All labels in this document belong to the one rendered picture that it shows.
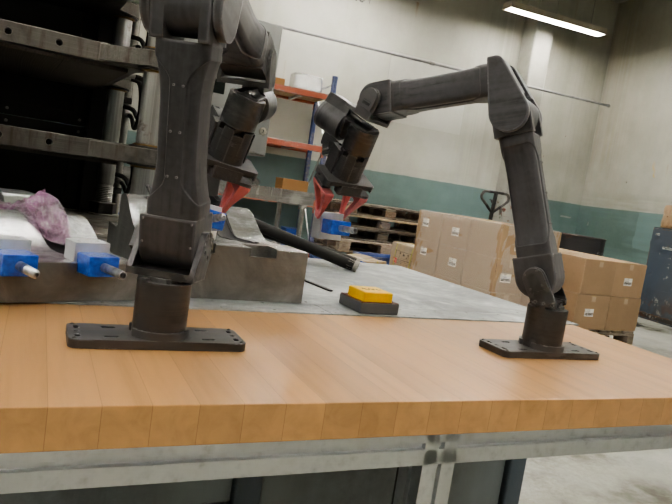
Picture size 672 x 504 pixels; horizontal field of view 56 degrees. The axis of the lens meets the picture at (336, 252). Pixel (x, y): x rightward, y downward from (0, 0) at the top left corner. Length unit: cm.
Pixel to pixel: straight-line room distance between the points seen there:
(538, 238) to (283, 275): 42
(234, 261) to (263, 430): 47
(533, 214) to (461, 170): 800
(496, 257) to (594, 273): 107
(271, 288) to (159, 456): 51
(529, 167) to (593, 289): 468
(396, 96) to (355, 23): 735
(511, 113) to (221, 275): 53
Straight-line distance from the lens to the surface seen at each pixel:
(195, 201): 73
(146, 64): 175
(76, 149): 179
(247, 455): 67
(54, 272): 92
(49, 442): 59
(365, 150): 117
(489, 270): 493
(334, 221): 121
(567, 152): 1005
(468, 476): 146
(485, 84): 108
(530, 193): 104
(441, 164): 886
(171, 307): 74
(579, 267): 559
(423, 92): 113
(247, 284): 106
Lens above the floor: 101
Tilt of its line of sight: 6 degrees down
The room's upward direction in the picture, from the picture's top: 9 degrees clockwise
